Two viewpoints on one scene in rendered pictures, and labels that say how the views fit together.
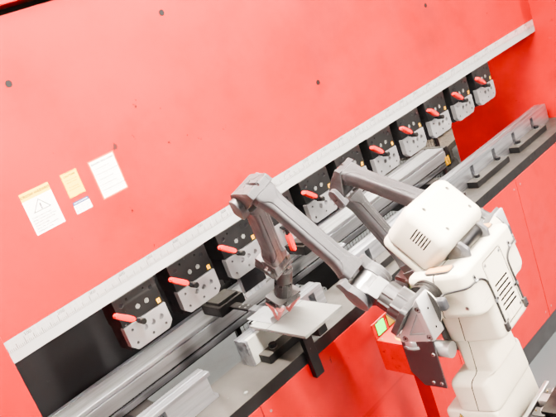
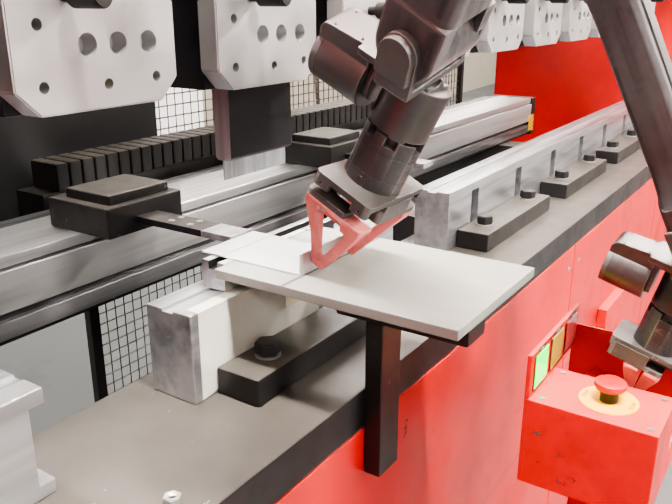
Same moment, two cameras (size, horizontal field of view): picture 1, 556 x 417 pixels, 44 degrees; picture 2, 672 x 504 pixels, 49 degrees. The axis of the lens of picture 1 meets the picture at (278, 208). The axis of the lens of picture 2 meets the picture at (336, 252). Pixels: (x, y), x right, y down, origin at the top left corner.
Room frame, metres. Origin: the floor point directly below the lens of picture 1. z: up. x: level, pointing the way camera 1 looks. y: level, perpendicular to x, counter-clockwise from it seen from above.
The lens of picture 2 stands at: (1.41, 0.32, 1.25)
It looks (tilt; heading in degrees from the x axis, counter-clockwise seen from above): 19 degrees down; 343
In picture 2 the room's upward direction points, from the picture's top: straight up
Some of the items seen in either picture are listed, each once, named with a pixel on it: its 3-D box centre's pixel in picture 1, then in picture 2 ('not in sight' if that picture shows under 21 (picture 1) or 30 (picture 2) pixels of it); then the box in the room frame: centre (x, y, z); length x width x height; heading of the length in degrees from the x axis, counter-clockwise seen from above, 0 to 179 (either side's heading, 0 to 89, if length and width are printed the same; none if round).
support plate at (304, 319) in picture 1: (294, 317); (374, 272); (2.06, 0.07, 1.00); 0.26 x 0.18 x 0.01; 39
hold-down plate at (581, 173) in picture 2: not in sight; (575, 176); (2.76, -0.66, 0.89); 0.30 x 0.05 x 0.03; 129
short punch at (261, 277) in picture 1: (251, 278); (254, 126); (2.17, 0.16, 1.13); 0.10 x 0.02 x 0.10; 129
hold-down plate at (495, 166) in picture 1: (488, 171); (621, 147); (3.01, -0.97, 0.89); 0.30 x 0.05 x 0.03; 129
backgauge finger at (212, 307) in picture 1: (235, 304); (158, 211); (2.30, 0.26, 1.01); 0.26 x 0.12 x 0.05; 39
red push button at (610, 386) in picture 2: not in sight; (609, 392); (2.09, -0.25, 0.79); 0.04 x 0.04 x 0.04
